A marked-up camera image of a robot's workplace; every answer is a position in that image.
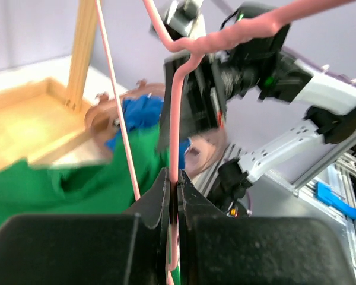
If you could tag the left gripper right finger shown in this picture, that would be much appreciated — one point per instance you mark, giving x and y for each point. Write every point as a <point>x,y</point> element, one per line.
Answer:
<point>195,212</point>

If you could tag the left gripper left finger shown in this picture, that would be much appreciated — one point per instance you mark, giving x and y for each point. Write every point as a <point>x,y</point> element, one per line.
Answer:
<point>153,207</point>

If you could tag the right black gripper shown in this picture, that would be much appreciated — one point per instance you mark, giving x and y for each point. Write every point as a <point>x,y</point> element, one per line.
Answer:
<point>207,89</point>

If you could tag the pink hanger of green top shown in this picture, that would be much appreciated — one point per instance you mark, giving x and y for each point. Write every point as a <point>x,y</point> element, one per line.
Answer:
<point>265,25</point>

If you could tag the green tank top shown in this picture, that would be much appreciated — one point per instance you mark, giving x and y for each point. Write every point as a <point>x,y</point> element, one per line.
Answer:
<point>66,225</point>

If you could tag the blue tank top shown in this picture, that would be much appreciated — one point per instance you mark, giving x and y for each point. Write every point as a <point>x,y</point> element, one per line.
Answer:
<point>141,113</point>

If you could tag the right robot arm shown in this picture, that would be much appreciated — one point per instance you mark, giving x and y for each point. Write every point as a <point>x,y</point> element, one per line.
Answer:
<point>330,37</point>

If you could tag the translucent pink plastic basin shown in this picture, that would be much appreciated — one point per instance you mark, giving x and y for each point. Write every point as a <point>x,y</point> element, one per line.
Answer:
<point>206,149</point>

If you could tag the blue plastic part in background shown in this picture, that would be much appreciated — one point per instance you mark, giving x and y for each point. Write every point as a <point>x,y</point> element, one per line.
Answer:
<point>324,194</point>

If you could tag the wooden clothes rack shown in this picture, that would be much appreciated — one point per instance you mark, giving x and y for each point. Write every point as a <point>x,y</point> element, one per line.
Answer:
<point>46,82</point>

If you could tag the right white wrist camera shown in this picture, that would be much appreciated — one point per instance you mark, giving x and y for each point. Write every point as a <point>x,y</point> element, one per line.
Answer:
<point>183,19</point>

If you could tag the aluminium mounting rail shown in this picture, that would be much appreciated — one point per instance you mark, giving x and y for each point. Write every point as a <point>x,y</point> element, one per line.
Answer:
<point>329,184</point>

